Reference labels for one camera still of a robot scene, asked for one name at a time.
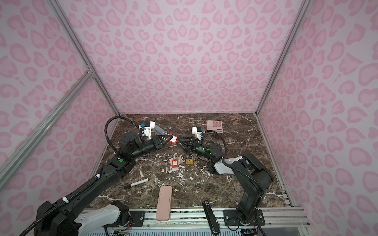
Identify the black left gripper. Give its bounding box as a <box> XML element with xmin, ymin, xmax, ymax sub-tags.
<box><xmin>131</xmin><ymin>134</ymin><xmax>173</xmax><ymax>161</ymax></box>

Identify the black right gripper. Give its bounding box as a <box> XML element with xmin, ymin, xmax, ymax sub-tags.
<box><xmin>176</xmin><ymin>139</ymin><xmax>214</xmax><ymax>161</ymax></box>

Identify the brass padlock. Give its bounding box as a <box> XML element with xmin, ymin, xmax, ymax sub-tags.
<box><xmin>185</xmin><ymin>155</ymin><xmax>195</xmax><ymax>166</ymax></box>

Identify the red key tag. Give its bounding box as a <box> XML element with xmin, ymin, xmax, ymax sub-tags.
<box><xmin>171</xmin><ymin>159</ymin><xmax>180</xmax><ymax>168</ymax></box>
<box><xmin>169</xmin><ymin>134</ymin><xmax>178</xmax><ymax>145</ymax></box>

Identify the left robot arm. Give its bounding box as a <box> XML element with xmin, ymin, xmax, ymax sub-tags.
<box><xmin>21</xmin><ymin>132</ymin><xmax>173</xmax><ymax>236</ymax></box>

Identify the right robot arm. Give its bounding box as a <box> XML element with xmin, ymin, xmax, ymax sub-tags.
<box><xmin>177</xmin><ymin>137</ymin><xmax>274</xmax><ymax>225</ymax></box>

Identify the grey blue stapler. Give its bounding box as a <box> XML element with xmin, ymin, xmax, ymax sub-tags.
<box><xmin>154</xmin><ymin>125</ymin><xmax>168</xmax><ymax>135</ymax></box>

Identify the pink desk calculator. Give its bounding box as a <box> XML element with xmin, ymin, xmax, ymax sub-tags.
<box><xmin>206</xmin><ymin>120</ymin><xmax>223</xmax><ymax>133</ymax></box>

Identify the black white marker pen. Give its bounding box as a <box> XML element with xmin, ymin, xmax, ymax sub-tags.
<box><xmin>124</xmin><ymin>178</ymin><xmax>150</xmax><ymax>189</ymax></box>

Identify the pink pencil case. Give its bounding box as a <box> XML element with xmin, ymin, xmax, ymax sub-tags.
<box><xmin>156</xmin><ymin>186</ymin><xmax>172</xmax><ymax>221</ymax></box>

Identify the black stapler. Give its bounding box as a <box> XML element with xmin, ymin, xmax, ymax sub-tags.
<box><xmin>202</xmin><ymin>200</ymin><xmax>220</xmax><ymax>236</ymax></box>

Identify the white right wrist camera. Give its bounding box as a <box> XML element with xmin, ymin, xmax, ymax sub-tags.
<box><xmin>192</xmin><ymin>126</ymin><xmax>204</xmax><ymax>142</ymax></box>

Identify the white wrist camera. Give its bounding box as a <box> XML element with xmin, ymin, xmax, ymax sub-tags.
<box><xmin>139</xmin><ymin>122</ymin><xmax>155</xmax><ymax>142</ymax></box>
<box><xmin>192</xmin><ymin>126</ymin><xmax>204</xmax><ymax>142</ymax></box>

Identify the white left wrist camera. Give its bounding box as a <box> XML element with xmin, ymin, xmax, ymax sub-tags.
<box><xmin>139</xmin><ymin>122</ymin><xmax>155</xmax><ymax>142</ymax></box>

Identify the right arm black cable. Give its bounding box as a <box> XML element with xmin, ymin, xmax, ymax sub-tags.
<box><xmin>203</xmin><ymin>129</ymin><xmax>266</xmax><ymax>236</ymax></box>

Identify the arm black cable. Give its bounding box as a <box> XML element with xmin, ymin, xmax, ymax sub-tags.
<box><xmin>203</xmin><ymin>129</ymin><xmax>266</xmax><ymax>236</ymax></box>
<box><xmin>104</xmin><ymin>115</ymin><xmax>141</xmax><ymax>155</ymax></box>

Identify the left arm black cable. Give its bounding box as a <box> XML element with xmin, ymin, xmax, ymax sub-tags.
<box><xmin>104</xmin><ymin>115</ymin><xmax>141</xmax><ymax>155</ymax></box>

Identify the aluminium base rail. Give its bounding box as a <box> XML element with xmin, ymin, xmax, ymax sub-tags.
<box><xmin>99</xmin><ymin>207</ymin><xmax>315</xmax><ymax>236</ymax></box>

